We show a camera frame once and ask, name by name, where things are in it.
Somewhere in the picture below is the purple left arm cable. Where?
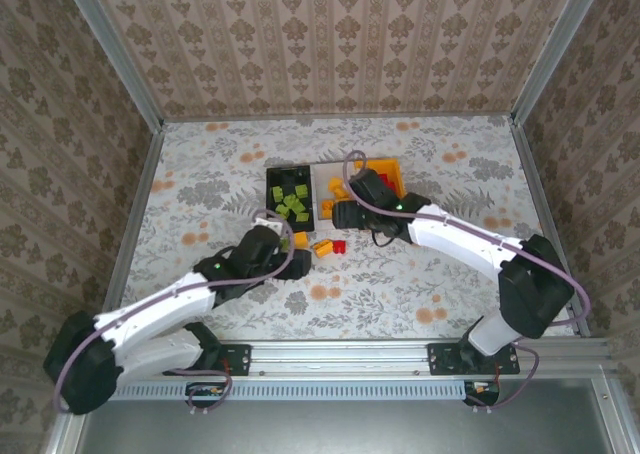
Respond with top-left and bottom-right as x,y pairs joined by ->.
52,211 -> 296,417

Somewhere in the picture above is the thin aluminium cross rail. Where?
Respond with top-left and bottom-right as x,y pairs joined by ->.
160,111 -> 519,124

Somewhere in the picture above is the black plastic container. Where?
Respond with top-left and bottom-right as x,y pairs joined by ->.
264,166 -> 316,234

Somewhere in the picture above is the orange plastic container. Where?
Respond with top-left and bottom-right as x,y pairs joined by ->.
352,157 -> 407,198

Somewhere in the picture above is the aluminium side rail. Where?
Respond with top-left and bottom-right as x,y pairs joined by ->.
94,126 -> 166,340
509,121 -> 591,338

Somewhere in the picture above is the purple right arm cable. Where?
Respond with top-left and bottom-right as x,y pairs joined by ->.
342,149 -> 591,417

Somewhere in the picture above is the grey metal panel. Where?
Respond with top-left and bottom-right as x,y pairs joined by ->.
79,398 -> 616,454

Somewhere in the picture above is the white plastic container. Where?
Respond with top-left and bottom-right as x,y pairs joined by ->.
310,162 -> 357,223

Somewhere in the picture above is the black connector box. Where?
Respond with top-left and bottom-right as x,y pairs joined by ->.
463,381 -> 501,408
185,381 -> 230,409

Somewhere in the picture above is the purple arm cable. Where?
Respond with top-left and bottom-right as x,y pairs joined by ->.
342,149 -> 591,417
52,211 -> 296,417

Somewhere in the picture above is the floral patterned table covering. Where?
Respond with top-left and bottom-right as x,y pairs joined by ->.
107,116 -> 586,340

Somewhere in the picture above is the wide aluminium base rail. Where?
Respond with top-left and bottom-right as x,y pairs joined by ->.
74,340 -> 614,378

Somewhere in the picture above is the short aluminium frame post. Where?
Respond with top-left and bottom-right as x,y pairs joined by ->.
592,376 -> 640,454
47,411 -> 89,454

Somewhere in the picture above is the grey slotted cable duct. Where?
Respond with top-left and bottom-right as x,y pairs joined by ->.
112,379 -> 475,402

